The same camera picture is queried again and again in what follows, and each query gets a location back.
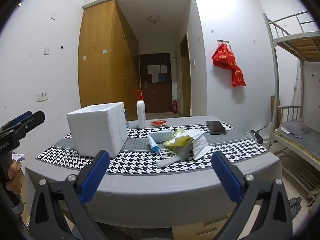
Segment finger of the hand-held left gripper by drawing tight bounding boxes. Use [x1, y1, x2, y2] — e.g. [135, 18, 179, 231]
[0, 111, 32, 130]
[7, 110, 46, 142]

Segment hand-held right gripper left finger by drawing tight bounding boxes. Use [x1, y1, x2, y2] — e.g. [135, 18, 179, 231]
[28, 150, 133, 240]

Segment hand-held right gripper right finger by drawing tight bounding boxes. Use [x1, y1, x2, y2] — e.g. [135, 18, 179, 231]
[200, 151, 293, 240]

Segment white foam box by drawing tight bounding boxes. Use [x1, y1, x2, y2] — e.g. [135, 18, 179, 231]
[66, 102, 128, 158]

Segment yellow foam net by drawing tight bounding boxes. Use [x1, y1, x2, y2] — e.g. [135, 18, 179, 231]
[163, 135, 192, 148]

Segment white foam tube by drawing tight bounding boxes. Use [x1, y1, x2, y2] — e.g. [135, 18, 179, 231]
[157, 152, 184, 168]

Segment person's left hand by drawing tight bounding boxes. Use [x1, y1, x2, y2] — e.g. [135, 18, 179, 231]
[6, 160, 22, 193]

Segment grey houndstooth tablecloth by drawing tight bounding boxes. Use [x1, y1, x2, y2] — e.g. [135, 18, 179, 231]
[25, 116, 282, 224]

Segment black smartphone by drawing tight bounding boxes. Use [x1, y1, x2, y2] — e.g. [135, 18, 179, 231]
[206, 121, 227, 135]

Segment dark slippers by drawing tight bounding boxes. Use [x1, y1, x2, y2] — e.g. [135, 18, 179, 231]
[288, 196, 303, 216]

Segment white and blue carton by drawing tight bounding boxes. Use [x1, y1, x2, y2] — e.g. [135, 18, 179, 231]
[147, 130, 173, 154]

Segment white pump bottle red top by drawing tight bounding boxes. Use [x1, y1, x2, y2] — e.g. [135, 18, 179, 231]
[134, 90, 147, 129]

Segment brown wooden board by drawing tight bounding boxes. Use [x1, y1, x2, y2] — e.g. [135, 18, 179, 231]
[270, 96, 281, 130]

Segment grey folded blanket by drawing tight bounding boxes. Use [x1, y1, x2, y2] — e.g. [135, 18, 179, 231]
[280, 120, 313, 139]

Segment wooden wardrobe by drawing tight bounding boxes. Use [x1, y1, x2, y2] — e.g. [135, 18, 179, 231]
[78, 0, 140, 115]

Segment bunk mattress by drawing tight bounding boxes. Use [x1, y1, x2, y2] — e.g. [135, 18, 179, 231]
[274, 127, 320, 162]

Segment red plastic bag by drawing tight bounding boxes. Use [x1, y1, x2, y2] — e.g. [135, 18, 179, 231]
[212, 44, 236, 70]
[231, 66, 247, 88]

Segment dark brown entrance door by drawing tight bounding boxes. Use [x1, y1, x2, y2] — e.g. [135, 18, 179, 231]
[139, 53, 173, 114]

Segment light wooden side door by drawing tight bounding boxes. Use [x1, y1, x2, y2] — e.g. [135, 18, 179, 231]
[179, 32, 192, 117]

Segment white hanging cloth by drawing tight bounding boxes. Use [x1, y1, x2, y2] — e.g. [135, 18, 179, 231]
[292, 60, 304, 120]

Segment grey metal bunk bed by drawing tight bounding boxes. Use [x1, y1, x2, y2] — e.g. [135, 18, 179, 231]
[262, 11, 320, 205]

